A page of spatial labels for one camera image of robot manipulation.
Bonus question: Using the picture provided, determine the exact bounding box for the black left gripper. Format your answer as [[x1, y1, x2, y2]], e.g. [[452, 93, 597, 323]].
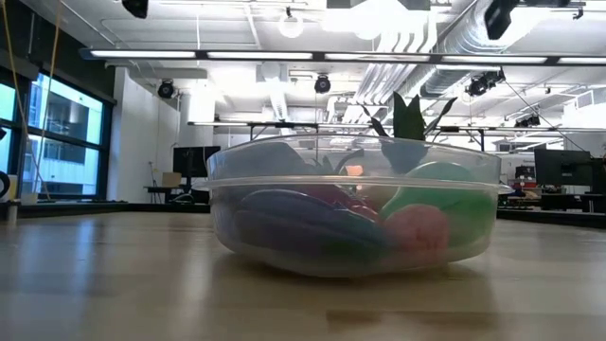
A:
[[121, 0, 150, 20]]

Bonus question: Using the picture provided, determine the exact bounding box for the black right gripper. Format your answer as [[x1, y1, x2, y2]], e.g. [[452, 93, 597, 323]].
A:
[[483, 0, 521, 42]]

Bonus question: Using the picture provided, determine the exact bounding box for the green toy pepper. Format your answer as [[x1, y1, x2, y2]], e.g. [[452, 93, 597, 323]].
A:
[[380, 160, 497, 248]]

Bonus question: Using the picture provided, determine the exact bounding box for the pink toy peach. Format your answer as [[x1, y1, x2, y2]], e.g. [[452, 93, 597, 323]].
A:
[[383, 202, 452, 260]]

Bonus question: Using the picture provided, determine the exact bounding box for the red toy strawberry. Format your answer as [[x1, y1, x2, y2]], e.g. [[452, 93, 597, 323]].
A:
[[302, 183, 383, 223]]

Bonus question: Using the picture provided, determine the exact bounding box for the purple toy eggplant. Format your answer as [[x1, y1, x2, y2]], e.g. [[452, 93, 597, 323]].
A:
[[231, 188, 397, 260]]

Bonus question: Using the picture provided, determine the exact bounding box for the clear plastic container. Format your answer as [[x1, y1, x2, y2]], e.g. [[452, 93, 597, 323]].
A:
[[190, 132, 516, 279]]

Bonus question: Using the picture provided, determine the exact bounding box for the long ceiling light strip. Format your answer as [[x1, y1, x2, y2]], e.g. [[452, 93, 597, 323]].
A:
[[78, 46, 606, 66]]

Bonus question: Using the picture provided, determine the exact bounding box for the snake plant in white pot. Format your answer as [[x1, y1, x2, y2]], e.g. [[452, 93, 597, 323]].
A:
[[360, 91, 459, 175]]

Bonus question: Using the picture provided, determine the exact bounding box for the round white ceiling lamp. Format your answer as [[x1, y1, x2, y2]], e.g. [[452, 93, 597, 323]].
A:
[[277, 11, 306, 40]]

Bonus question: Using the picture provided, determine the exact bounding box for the wide black computer monitor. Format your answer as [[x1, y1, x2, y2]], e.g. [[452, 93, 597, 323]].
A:
[[534, 149, 593, 187]]

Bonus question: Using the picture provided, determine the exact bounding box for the small black computer monitor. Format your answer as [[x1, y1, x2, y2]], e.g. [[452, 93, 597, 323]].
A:
[[172, 145, 223, 179]]

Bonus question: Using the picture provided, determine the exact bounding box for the black framed window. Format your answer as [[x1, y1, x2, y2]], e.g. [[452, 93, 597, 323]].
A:
[[0, 65, 117, 200]]

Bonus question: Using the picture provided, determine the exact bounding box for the black office desk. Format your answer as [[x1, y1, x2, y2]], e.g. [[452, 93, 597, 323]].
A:
[[539, 191, 606, 214]]

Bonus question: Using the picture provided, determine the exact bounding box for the silver ventilation duct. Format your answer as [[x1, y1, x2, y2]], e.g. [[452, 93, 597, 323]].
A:
[[416, 0, 526, 99]]

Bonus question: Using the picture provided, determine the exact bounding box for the black aluminium table frame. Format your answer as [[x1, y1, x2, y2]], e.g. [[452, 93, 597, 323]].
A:
[[0, 201, 606, 229]]

